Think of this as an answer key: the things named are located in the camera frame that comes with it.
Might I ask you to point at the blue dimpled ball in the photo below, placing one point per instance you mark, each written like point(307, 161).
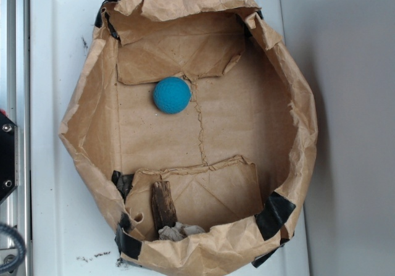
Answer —
point(171, 95)

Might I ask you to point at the brown paper bag tray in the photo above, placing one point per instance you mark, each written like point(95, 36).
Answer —
point(239, 157)

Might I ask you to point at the brown wood piece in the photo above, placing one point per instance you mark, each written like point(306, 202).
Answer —
point(163, 208)

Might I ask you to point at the crumpled grey paper wad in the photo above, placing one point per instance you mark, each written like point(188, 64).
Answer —
point(179, 231)

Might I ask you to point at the white plastic base tray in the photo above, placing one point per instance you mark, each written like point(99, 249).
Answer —
point(70, 236)

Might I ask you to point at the black metal bracket plate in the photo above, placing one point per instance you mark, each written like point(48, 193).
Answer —
point(9, 162)

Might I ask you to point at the aluminium frame rail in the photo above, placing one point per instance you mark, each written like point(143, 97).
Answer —
point(15, 110)

